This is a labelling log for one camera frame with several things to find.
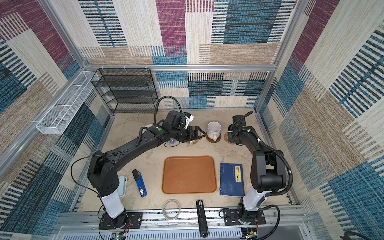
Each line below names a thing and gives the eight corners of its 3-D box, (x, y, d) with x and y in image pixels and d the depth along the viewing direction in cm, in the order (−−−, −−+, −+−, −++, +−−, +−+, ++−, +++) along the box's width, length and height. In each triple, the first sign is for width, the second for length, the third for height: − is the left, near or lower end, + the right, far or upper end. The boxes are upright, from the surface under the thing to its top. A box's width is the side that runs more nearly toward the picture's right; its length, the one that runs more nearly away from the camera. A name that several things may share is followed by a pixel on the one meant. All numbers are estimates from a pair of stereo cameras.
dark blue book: (220, 195, 83) (220, 194, 81) (220, 163, 94) (220, 161, 93) (244, 197, 82) (245, 196, 80) (241, 165, 93) (242, 163, 92)
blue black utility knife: (142, 198, 82) (139, 195, 78) (134, 174, 90) (131, 170, 86) (148, 194, 83) (146, 191, 79) (140, 171, 92) (137, 167, 87)
